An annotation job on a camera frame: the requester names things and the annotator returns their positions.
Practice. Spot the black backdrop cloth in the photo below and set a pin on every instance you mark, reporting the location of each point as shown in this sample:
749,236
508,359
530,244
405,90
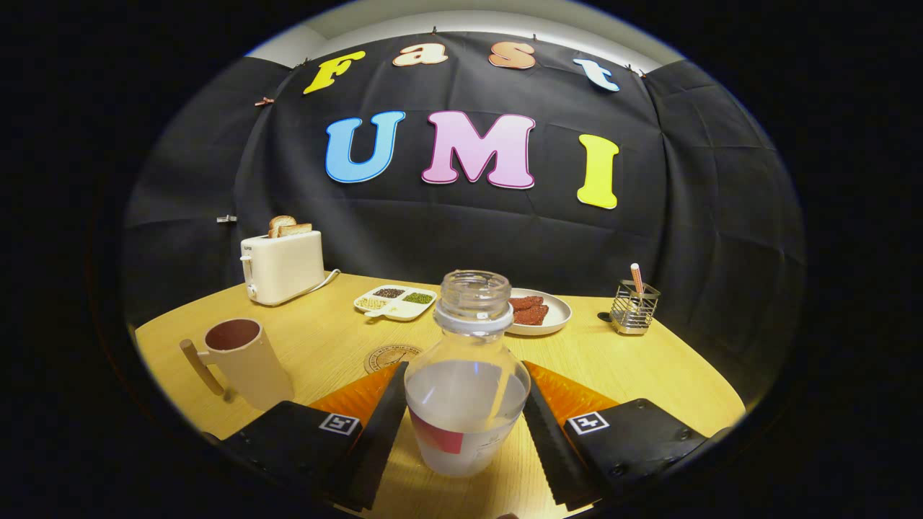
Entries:
469,231

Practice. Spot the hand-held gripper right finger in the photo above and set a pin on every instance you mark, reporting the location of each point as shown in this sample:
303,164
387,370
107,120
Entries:
551,454

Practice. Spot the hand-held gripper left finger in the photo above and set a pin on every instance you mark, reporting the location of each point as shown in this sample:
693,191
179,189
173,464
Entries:
378,440

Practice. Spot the round cork coaster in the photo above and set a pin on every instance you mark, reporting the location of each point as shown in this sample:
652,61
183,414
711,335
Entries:
386,357

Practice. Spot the wooden table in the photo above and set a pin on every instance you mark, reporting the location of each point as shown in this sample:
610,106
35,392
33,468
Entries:
634,367

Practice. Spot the clear juice bottle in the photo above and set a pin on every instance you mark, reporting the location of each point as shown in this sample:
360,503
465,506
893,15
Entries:
465,404

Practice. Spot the toast slice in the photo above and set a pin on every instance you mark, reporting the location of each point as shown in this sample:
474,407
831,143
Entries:
296,230
280,223

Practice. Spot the red meat slice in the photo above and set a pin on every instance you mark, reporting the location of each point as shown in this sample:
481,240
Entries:
526,303
532,316

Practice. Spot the white round plate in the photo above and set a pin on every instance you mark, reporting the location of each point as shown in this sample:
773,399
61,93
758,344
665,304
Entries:
557,317

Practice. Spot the white divided dish with beans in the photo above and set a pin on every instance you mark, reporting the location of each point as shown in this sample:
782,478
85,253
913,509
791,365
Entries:
396,311

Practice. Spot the cream toaster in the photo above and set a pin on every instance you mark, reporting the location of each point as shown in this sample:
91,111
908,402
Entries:
285,267

